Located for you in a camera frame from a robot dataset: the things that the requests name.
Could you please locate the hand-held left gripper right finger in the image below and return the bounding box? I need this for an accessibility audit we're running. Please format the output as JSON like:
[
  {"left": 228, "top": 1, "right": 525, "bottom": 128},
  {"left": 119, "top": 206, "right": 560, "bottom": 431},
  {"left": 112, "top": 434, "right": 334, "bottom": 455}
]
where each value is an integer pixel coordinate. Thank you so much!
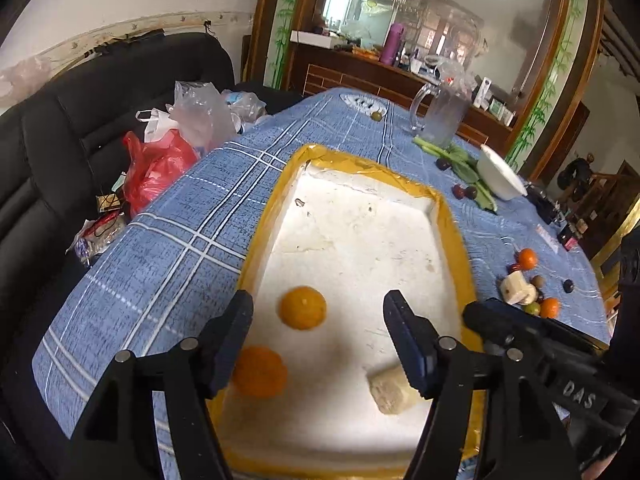
[{"left": 382, "top": 290, "right": 572, "bottom": 480}]

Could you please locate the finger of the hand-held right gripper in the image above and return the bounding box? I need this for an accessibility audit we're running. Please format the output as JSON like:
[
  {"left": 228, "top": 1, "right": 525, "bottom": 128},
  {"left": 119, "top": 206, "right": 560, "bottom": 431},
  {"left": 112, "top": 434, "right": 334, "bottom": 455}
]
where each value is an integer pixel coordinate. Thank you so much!
[{"left": 462, "top": 298, "right": 608, "bottom": 362}]

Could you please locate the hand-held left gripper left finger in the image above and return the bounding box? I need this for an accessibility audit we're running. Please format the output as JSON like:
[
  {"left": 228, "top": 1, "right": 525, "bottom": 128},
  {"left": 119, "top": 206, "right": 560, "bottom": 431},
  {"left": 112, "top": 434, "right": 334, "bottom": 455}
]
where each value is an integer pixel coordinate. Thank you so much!
[{"left": 65, "top": 290, "right": 256, "bottom": 480}]

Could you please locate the white foam tray yellow tape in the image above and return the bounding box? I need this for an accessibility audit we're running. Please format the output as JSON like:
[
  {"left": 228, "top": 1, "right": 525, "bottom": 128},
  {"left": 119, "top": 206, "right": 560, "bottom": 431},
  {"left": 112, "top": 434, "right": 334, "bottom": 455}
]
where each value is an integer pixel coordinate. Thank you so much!
[{"left": 207, "top": 143, "right": 486, "bottom": 478}]

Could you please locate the red white paper card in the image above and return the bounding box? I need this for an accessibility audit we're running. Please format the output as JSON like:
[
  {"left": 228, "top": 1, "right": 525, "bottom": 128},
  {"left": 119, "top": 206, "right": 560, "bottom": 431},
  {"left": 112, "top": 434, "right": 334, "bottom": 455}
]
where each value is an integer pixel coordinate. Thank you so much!
[{"left": 535, "top": 225, "right": 563, "bottom": 255}]

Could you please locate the black red box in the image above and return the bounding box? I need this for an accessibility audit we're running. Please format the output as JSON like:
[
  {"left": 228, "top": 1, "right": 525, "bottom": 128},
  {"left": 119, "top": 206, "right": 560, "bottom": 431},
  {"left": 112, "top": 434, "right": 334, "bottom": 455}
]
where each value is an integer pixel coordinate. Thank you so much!
[{"left": 557, "top": 222, "right": 581, "bottom": 251}]

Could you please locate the blue plaid tablecloth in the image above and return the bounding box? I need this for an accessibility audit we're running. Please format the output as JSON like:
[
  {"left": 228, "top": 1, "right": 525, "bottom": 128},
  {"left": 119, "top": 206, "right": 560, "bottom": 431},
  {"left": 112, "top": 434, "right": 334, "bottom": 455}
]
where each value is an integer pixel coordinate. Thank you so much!
[{"left": 32, "top": 86, "right": 613, "bottom": 480}]

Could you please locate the black electronic device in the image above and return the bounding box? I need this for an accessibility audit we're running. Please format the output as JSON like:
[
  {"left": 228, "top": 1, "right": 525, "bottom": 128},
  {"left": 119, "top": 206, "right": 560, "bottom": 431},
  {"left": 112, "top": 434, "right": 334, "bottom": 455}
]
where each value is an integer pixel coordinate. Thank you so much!
[{"left": 525, "top": 185, "right": 558, "bottom": 226}]

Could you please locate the white bowl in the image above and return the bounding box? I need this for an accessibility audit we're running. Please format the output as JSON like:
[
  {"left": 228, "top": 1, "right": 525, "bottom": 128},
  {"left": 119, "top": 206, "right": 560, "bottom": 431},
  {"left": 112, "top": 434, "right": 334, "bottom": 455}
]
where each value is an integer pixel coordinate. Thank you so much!
[{"left": 476, "top": 144, "right": 529, "bottom": 201}]

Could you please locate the green leafy vegetable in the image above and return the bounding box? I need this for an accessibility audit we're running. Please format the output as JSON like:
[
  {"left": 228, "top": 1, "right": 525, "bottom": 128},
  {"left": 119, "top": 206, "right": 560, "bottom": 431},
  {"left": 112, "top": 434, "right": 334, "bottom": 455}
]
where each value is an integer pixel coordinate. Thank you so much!
[{"left": 412, "top": 136, "right": 498, "bottom": 212}]

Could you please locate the clear snack packet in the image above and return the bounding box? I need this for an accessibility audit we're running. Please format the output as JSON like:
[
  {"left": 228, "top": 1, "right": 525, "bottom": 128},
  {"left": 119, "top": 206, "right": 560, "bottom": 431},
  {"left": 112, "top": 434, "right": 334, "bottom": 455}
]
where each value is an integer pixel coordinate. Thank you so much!
[{"left": 67, "top": 212, "right": 131, "bottom": 266}]

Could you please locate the red plastic bag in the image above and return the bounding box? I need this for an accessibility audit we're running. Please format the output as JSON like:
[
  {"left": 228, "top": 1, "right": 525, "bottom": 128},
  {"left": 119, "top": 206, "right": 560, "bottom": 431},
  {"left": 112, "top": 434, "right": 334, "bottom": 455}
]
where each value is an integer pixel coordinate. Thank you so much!
[{"left": 122, "top": 129, "right": 201, "bottom": 218}]

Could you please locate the clear glass pitcher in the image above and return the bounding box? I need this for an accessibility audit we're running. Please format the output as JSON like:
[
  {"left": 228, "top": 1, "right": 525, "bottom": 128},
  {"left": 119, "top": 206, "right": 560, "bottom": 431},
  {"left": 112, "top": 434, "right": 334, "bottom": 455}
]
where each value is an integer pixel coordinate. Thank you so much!
[{"left": 410, "top": 57, "right": 473, "bottom": 148}]

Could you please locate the white carton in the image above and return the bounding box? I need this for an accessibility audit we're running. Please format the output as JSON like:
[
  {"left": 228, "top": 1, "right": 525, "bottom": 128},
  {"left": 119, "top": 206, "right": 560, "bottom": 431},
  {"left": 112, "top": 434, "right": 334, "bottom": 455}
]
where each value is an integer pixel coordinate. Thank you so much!
[{"left": 472, "top": 76, "right": 493, "bottom": 110}]

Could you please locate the wooden framed bamboo mirror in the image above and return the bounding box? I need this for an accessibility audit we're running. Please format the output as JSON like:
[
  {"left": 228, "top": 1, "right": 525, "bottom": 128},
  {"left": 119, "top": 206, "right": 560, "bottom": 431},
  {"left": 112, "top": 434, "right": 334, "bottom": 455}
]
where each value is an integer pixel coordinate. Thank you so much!
[{"left": 247, "top": 0, "right": 606, "bottom": 181}]

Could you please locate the clear bag with blue items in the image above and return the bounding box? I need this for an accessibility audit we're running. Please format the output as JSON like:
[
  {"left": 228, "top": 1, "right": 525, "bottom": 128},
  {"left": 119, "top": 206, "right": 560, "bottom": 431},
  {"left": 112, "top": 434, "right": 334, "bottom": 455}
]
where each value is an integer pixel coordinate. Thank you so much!
[{"left": 222, "top": 90, "right": 268, "bottom": 133}]

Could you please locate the clear plastic bag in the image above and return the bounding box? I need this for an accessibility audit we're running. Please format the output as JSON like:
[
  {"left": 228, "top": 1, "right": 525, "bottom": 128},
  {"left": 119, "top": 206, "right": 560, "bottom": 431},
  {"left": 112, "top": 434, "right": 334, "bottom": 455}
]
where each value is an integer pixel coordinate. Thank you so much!
[{"left": 166, "top": 81, "right": 238, "bottom": 153}]

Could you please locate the patterned white plate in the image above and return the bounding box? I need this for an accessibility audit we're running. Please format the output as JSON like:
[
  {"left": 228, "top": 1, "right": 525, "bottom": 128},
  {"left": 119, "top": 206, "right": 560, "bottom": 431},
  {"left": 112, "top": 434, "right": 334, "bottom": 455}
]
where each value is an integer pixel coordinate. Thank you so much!
[{"left": 340, "top": 91, "right": 390, "bottom": 115}]

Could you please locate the black leather sofa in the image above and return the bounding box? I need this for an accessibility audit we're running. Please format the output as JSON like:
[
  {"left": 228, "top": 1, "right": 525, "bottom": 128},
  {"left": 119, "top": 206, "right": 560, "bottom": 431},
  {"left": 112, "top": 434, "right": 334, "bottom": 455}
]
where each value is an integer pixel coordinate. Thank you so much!
[{"left": 0, "top": 34, "right": 303, "bottom": 361}]

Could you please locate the wooden sideboard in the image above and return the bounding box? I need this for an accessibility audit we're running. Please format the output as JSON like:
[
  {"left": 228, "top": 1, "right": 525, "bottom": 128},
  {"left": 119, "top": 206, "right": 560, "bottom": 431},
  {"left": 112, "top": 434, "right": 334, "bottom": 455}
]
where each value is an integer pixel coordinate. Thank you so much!
[{"left": 287, "top": 40, "right": 518, "bottom": 146}]

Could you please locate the purple thermos bottle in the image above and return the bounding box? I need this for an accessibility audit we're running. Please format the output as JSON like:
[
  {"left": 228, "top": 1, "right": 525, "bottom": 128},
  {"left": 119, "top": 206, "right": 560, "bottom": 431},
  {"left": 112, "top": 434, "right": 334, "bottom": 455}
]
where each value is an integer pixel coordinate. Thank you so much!
[{"left": 379, "top": 22, "right": 405, "bottom": 66}]

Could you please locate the white flat box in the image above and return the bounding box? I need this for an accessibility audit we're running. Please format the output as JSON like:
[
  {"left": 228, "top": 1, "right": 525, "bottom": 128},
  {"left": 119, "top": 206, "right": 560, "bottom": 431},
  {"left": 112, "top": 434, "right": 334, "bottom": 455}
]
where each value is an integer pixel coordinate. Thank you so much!
[{"left": 291, "top": 30, "right": 341, "bottom": 50}]

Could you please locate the pink plastic bag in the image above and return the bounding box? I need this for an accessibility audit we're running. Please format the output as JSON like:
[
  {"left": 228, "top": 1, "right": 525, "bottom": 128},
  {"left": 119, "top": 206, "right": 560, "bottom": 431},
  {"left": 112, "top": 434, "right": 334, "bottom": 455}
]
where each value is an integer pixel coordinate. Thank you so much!
[{"left": 0, "top": 57, "right": 51, "bottom": 106}]

